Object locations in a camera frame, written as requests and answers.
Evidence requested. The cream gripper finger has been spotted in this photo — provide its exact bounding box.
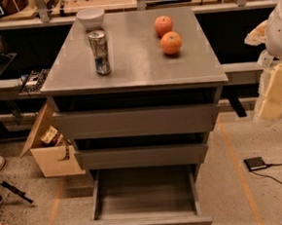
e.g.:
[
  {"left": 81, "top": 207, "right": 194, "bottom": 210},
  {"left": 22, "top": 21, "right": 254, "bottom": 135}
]
[{"left": 258, "top": 62, "right": 282, "bottom": 121}]

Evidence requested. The silver blue redbull can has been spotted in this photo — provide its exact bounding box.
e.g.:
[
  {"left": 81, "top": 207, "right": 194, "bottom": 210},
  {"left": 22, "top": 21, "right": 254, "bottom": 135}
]
[{"left": 88, "top": 30, "right": 112, "bottom": 76}]

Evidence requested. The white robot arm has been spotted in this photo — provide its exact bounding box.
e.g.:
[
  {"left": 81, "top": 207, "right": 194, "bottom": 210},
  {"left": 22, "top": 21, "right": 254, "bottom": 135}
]
[{"left": 244, "top": 0, "right": 282, "bottom": 125}]

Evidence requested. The grey drawer cabinet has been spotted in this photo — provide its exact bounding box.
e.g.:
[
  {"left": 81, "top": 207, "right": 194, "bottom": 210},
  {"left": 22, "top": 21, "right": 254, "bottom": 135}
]
[{"left": 34, "top": 3, "right": 240, "bottom": 225}]

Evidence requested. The grey open bottom drawer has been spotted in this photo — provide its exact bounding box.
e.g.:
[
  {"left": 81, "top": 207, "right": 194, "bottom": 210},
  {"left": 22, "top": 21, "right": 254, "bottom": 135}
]
[{"left": 83, "top": 165, "right": 212, "bottom": 225}]

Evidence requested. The grey middle drawer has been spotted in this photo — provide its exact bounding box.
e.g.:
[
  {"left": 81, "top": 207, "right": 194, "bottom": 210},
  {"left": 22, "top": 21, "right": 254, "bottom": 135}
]
[{"left": 74, "top": 143, "right": 208, "bottom": 169}]

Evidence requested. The grey top drawer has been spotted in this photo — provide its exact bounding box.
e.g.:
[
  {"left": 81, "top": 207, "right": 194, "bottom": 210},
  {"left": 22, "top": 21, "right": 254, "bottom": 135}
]
[{"left": 53, "top": 104, "right": 218, "bottom": 139}]

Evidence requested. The black foot pedal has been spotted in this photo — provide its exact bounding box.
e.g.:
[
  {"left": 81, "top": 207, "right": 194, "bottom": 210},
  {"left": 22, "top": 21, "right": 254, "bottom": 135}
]
[{"left": 243, "top": 157, "right": 268, "bottom": 171}]

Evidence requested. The orange fruit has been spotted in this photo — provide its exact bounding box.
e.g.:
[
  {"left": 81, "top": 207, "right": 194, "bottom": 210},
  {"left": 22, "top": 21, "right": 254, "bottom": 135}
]
[{"left": 159, "top": 32, "right": 182, "bottom": 55}]

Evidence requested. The red apple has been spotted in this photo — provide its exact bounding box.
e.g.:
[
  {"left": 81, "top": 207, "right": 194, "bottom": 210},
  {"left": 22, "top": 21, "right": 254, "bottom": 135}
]
[{"left": 154, "top": 16, "right": 173, "bottom": 37}]

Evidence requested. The white ceramic bowl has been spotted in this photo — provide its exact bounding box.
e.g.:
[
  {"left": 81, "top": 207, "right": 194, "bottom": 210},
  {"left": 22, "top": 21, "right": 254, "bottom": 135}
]
[{"left": 76, "top": 8, "right": 105, "bottom": 30}]

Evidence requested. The snack packet in box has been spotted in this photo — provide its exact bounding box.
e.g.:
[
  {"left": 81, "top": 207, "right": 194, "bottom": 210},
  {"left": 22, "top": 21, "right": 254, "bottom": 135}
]
[{"left": 41, "top": 126, "right": 58, "bottom": 145}]

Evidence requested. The open cardboard box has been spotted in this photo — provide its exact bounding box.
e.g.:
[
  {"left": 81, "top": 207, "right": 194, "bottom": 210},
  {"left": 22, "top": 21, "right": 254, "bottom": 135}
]
[{"left": 19, "top": 102, "right": 85, "bottom": 177}]

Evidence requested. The patterned notebook on shelf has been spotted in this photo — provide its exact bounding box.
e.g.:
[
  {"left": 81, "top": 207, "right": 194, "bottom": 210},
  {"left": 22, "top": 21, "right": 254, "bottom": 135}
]
[{"left": 20, "top": 69, "right": 49, "bottom": 94}]

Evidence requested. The black tripod leg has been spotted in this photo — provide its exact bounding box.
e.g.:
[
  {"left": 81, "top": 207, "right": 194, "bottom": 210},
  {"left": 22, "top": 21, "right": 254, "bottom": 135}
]
[{"left": 0, "top": 179, "right": 33, "bottom": 205}]

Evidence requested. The grey metal shelf rail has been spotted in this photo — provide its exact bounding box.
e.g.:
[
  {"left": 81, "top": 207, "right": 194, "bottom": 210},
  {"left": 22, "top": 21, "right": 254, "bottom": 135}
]
[{"left": 0, "top": 78, "right": 41, "bottom": 101}]

